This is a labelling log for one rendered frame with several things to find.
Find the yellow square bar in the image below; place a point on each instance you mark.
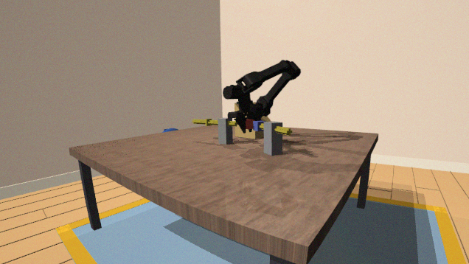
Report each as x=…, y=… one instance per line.
x=224, y=128

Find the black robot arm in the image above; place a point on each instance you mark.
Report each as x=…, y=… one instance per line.
x=254, y=80

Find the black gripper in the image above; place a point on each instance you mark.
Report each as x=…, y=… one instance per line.
x=240, y=115

